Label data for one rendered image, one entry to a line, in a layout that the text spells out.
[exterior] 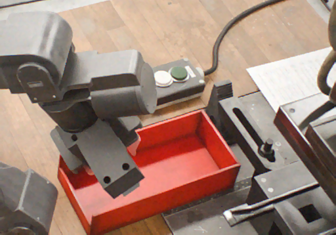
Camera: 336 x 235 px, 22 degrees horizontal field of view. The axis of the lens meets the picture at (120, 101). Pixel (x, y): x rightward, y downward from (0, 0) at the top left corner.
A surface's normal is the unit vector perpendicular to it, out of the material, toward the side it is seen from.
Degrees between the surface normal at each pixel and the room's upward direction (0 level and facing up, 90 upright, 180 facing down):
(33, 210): 37
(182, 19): 0
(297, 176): 0
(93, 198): 0
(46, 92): 90
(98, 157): 30
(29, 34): 20
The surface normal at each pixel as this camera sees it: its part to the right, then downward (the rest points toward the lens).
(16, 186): 0.69, -0.41
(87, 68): -0.32, -0.67
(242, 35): 0.11, -0.65
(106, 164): -0.35, -0.43
